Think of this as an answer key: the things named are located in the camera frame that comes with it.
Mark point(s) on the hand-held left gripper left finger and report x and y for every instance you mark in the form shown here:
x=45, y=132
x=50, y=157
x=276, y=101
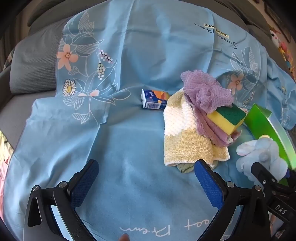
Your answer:
x=85, y=178

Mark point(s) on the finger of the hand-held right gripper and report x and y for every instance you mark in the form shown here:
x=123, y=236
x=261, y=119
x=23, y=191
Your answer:
x=262, y=172

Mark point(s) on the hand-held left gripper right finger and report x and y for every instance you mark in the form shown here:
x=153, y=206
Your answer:
x=208, y=183

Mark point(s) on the light blue plush toy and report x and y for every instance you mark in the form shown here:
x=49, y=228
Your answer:
x=252, y=150

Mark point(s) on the sage green cloth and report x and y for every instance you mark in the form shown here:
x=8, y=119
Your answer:
x=185, y=167

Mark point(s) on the green cardboard box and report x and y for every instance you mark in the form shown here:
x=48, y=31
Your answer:
x=261, y=122

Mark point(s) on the purple towel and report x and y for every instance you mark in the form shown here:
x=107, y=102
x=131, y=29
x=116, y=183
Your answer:
x=208, y=125

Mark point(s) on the beige and white towel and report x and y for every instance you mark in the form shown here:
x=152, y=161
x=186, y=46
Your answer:
x=182, y=129

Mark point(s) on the yellow and green sponge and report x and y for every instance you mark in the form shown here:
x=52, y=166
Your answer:
x=226, y=120

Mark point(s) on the purple mesh bath pouf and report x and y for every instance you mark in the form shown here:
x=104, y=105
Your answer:
x=203, y=90

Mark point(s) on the colourful printed cloth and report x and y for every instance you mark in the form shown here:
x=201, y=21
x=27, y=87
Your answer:
x=4, y=162

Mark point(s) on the grey sofa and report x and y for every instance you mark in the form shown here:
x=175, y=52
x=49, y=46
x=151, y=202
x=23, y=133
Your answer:
x=13, y=111

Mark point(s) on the small blue orange box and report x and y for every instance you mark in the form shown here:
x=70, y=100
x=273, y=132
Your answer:
x=155, y=99

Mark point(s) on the light blue floral bed sheet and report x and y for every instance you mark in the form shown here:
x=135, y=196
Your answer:
x=129, y=69

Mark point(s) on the grey waffle cushion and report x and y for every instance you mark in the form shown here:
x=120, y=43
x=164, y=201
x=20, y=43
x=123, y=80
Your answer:
x=34, y=64

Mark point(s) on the row of colourful plush toys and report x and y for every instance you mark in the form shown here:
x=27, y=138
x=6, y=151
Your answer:
x=276, y=38

